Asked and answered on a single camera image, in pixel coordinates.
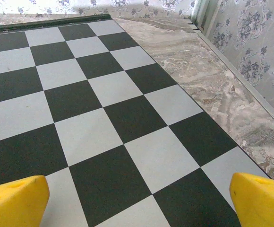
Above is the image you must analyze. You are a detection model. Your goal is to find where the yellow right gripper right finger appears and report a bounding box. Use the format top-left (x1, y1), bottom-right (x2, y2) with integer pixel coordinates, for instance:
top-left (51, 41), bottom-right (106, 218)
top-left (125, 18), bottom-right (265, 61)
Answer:
top-left (229, 172), bottom-right (274, 227)

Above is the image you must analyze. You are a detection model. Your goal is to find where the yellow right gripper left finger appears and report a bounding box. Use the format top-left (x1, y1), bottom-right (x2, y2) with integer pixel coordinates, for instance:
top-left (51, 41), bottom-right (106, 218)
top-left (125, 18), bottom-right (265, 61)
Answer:
top-left (0, 175), bottom-right (51, 227)

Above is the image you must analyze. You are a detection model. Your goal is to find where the folded black grey chessboard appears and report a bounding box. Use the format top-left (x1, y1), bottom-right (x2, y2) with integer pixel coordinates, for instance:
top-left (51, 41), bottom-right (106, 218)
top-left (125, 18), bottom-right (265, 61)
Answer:
top-left (0, 13), bottom-right (271, 227)

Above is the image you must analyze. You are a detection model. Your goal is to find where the aluminium frame rail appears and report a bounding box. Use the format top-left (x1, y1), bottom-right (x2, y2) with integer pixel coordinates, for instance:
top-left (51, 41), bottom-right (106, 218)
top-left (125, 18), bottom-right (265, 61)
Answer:
top-left (188, 20), bottom-right (274, 134)

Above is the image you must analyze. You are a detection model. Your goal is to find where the aluminium frame post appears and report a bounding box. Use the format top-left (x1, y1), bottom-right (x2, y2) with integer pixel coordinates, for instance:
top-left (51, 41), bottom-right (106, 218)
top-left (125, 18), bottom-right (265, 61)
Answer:
top-left (190, 0), bottom-right (220, 36)

